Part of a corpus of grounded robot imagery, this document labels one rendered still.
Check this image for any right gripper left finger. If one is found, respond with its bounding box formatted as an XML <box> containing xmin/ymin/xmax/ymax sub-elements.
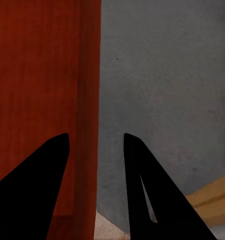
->
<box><xmin>0</xmin><ymin>133</ymin><xmax>70</xmax><ymax>240</ymax></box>

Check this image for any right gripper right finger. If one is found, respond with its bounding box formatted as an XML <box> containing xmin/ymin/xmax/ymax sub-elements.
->
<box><xmin>123</xmin><ymin>133</ymin><xmax>216</xmax><ymax>240</ymax></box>

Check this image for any storage box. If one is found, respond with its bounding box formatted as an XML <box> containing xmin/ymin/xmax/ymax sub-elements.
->
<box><xmin>0</xmin><ymin>0</ymin><xmax>102</xmax><ymax>240</ymax></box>

